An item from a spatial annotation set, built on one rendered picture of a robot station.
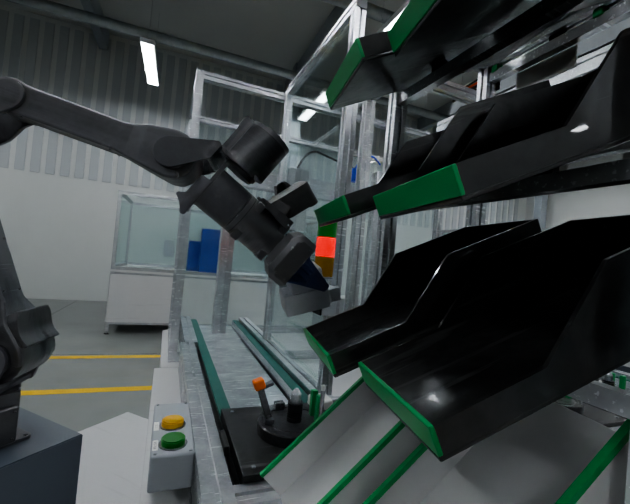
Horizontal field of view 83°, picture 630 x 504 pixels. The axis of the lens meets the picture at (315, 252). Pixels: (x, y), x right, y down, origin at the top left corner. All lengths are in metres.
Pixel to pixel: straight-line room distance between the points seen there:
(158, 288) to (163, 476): 5.00
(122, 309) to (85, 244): 3.33
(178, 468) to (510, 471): 0.51
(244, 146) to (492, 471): 0.42
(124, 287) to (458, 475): 5.44
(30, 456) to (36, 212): 8.57
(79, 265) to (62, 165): 2.05
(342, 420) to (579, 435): 0.27
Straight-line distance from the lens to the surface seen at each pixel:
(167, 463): 0.72
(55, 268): 8.96
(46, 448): 0.56
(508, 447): 0.42
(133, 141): 0.48
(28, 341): 0.52
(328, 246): 0.90
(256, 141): 0.46
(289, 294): 0.49
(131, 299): 5.70
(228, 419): 0.80
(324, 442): 0.54
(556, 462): 0.40
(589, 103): 0.32
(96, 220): 8.80
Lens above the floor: 1.30
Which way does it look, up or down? 1 degrees up
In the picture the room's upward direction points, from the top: 5 degrees clockwise
